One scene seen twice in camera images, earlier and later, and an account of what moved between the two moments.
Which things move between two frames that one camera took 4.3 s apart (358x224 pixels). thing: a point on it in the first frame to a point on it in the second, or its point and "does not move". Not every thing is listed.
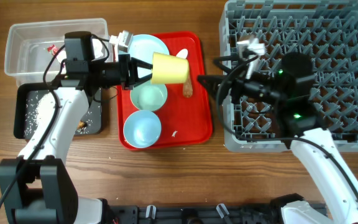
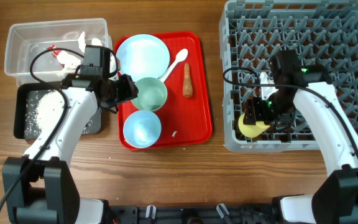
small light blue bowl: x=142 y=129 does not move
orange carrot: x=188 y=88 does not move
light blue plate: x=142 y=47 does not move
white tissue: x=97 y=45 to x=82 y=42
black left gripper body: x=115 y=73 to x=119 y=91
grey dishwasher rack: x=341 y=39 does not move
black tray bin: x=35 y=106 does not move
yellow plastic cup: x=168 y=69 to x=251 y=130
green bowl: x=148 y=96 does not move
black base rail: x=240 y=214 does not move
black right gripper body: x=260 y=86 to x=266 y=111
